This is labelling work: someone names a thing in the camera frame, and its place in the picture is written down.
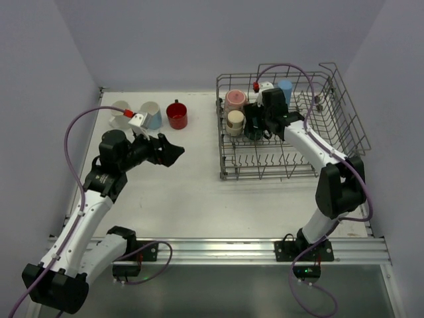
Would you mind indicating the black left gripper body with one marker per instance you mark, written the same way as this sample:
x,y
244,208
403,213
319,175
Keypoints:
x,y
158,151

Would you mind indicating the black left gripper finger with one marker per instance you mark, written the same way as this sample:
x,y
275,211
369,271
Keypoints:
x,y
164,142
171,154

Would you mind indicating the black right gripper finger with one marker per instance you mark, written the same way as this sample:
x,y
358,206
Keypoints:
x,y
270,126
251,125

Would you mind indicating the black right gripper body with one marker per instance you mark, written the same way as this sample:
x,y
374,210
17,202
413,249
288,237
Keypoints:
x,y
253,116

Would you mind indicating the dark teal mug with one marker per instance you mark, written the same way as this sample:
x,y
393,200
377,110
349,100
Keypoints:
x,y
260,129

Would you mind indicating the cream small cup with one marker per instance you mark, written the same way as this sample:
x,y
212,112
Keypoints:
x,y
235,122

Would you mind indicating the pink patterned mug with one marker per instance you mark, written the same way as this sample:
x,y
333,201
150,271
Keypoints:
x,y
235,99

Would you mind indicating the light blue mug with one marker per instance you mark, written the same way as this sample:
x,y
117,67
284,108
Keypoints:
x,y
153,109

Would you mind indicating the red mug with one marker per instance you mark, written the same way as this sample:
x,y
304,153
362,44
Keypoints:
x,y
177,115

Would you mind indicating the white mug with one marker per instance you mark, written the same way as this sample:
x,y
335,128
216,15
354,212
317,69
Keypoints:
x,y
118,120

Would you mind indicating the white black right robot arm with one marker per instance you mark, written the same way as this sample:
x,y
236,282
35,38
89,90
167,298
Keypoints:
x,y
341,179

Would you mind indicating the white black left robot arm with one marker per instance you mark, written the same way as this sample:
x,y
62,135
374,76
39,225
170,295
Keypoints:
x,y
63,277

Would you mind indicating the blue tall tumbler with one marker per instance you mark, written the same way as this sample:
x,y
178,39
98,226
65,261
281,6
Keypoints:
x,y
286,86

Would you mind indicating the black left controller box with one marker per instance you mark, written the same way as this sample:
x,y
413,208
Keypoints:
x,y
122,273

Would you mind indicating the black controller box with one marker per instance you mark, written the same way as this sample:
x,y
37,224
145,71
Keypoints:
x,y
122,273
309,274

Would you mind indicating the black right controller box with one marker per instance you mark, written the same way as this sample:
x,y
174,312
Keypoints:
x,y
309,274

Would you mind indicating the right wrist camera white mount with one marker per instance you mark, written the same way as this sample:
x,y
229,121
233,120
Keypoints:
x,y
259,88

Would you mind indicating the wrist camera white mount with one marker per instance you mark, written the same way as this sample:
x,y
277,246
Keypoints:
x,y
259,88
140,123

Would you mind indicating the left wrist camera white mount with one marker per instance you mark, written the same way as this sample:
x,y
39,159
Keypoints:
x,y
140,123

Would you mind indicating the grey wire dish rack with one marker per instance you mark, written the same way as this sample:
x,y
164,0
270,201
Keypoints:
x,y
324,125

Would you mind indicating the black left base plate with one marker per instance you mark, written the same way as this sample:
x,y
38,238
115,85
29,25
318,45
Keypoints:
x,y
145,251

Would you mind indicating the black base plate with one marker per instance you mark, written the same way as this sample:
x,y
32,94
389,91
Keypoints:
x,y
287,249
145,251

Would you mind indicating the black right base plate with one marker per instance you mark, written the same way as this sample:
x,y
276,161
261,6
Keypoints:
x,y
287,249

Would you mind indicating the aluminium mounting rail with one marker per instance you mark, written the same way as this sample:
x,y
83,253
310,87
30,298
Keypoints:
x,y
265,251

